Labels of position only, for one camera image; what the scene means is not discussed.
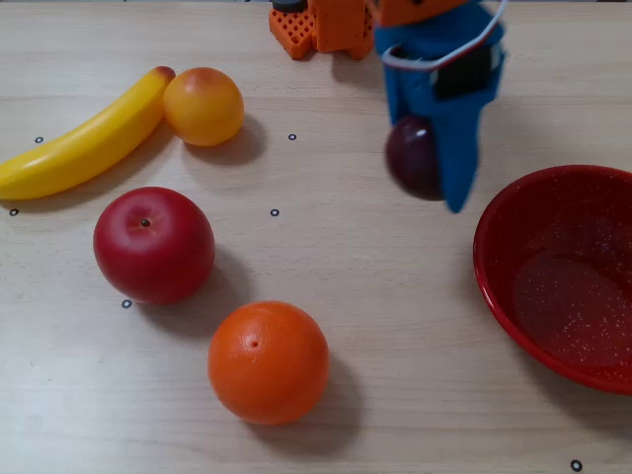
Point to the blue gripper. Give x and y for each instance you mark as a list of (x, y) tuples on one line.
[(456, 130)]

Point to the red plastic apple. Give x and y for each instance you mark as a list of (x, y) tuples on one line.
[(154, 246)]

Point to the orange plastic orange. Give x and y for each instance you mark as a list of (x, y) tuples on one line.
[(268, 363)]

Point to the black round knob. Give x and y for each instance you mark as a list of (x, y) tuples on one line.
[(287, 5)]

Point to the dark purple plum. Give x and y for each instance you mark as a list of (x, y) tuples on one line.
[(412, 158)]

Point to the red speckled bowl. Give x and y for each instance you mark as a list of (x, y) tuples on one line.
[(563, 291)]

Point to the yellow orange round fruit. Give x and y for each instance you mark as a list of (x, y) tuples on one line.
[(203, 106)]

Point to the orange robot base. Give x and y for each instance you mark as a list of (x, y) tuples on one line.
[(291, 29)]

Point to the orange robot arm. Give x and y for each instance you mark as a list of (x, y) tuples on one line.
[(340, 24)]

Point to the yellow plastic banana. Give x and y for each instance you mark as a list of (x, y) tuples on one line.
[(79, 145)]

